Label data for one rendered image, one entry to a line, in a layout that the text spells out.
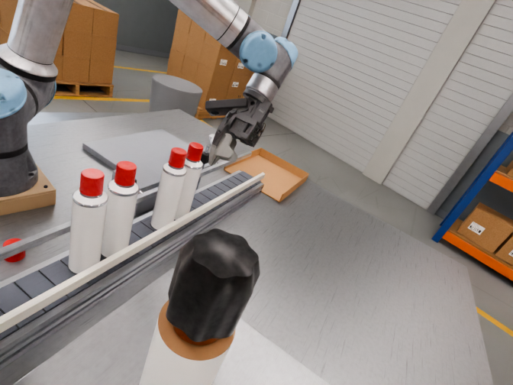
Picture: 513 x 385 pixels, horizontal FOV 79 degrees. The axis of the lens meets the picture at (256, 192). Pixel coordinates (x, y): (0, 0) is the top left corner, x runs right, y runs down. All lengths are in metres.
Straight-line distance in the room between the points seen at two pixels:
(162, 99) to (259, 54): 2.33
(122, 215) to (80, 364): 0.24
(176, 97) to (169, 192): 2.24
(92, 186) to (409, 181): 4.32
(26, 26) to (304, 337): 0.87
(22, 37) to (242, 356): 0.77
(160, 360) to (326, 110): 4.69
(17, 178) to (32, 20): 0.33
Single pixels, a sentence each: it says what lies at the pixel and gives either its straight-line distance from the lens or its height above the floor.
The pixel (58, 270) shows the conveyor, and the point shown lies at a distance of 0.67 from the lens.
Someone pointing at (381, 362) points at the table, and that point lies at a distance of 0.83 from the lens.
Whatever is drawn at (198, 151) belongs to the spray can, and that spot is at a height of 1.08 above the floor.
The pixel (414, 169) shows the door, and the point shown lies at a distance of 4.58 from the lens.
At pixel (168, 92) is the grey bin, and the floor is 0.58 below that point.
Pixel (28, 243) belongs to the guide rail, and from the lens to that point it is 0.61.
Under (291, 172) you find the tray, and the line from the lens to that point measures 1.43.
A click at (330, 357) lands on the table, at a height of 0.83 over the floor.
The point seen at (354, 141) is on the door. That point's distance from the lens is 4.76.
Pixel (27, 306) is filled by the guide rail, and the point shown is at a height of 0.91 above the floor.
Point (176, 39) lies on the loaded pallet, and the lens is 4.59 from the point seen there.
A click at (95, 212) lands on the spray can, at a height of 1.03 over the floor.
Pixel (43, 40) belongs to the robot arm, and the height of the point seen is 1.18.
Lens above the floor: 1.37
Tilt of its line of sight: 28 degrees down
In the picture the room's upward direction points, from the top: 22 degrees clockwise
